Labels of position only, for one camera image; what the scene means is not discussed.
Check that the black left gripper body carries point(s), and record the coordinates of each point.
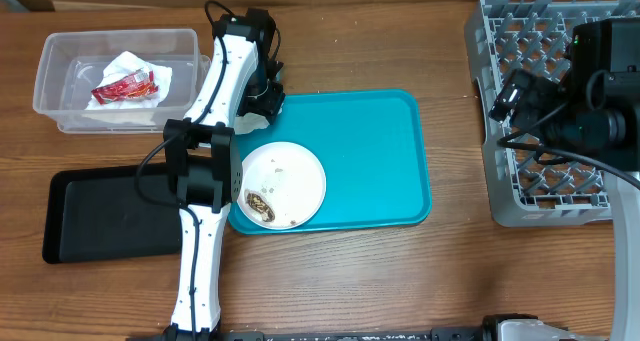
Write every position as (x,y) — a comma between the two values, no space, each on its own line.
(263,94)

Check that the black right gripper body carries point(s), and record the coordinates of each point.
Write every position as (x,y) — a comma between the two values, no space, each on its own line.
(536,100)

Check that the small white napkin piece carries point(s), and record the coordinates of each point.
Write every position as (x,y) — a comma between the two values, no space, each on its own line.
(250,122)

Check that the white dinner plate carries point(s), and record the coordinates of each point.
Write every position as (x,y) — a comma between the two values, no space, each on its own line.
(290,178)

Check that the brown food scrap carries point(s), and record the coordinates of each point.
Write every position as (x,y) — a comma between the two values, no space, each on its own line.
(258,204)

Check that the red ketchup packet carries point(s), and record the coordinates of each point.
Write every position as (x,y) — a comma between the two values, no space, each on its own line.
(138,84)

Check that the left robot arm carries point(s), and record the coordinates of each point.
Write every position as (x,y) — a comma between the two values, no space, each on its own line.
(204,164)

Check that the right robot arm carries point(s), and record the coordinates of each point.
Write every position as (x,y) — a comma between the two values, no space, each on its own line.
(591,117)

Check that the grey dishwasher rack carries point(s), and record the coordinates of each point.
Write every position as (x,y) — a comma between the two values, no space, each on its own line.
(505,35)

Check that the teal serving tray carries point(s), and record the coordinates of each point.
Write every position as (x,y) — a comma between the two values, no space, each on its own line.
(371,146)

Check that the clear plastic bin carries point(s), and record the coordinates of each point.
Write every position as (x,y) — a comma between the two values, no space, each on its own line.
(72,64)

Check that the black plastic tray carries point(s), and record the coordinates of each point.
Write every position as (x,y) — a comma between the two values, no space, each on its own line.
(96,214)

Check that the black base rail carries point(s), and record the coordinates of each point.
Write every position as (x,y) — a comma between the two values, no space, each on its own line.
(473,333)

